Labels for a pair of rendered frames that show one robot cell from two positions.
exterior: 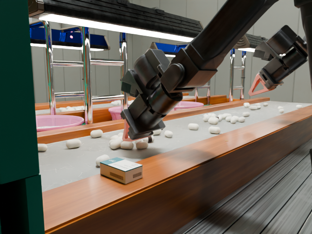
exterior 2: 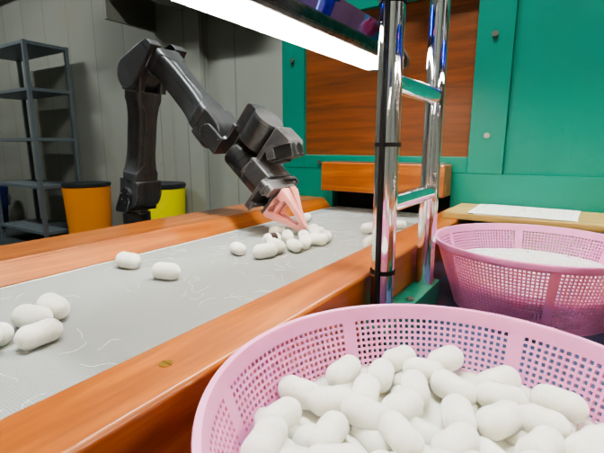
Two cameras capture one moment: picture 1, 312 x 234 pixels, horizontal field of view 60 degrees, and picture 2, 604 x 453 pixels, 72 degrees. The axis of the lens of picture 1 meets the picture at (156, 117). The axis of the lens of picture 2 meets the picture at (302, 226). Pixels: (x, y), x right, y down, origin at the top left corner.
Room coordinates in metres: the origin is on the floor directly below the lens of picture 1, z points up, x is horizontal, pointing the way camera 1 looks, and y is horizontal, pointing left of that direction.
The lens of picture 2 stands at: (1.37, -0.03, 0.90)
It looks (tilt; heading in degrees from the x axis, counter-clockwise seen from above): 11 degrees down; 171
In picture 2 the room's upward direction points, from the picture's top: straight up
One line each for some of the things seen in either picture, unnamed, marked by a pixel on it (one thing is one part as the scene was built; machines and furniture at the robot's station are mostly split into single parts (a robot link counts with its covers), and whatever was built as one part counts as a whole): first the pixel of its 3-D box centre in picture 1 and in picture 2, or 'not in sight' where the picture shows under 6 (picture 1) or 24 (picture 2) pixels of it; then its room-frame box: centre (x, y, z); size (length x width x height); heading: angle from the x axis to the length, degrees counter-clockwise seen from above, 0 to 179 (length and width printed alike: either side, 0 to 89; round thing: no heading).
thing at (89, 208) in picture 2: not in sight; (89, 217); (-2.37, -1.30, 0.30); 0.38 x 0.37 x 0.59; 139
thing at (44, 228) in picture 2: not in sight; (32, 148); (-2.93, -1.93, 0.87); 0.88 x 0.37 x 1.75; 49
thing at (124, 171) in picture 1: (120, 169); not in sight; (0.40, 0.05, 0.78); 0.06 x 0.04 x 0.02; 48
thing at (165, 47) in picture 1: (183, 51); not in sight; (1.90, -0.19, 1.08); 0.62 x 0.08 x 0.07; 138
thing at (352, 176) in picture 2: not in sight; (382, 177); (0.44, 0.30, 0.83); 0.30 x 0.06 x 0.07; 48
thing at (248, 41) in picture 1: (266, 45); not in sight; (1.52, -0.60, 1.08); 0.62 x 0.08 x 0.07; 138
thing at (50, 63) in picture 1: (58, 79); not in sight; (1.13, 0.40, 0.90); 0.20 x 0.19 x 0.45; 138
